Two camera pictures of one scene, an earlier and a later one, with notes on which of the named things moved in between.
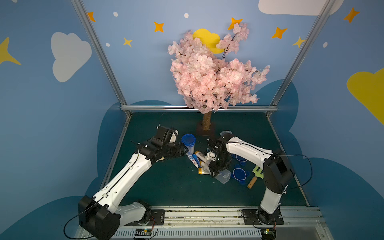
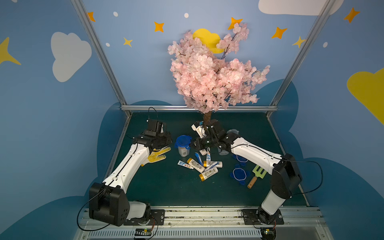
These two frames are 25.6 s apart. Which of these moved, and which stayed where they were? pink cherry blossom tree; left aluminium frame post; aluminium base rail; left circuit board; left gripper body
Moved: left gripper body
Stayed: aluminium base rail; left circuit board; left aluminium frame post; pink cherry blossom tree
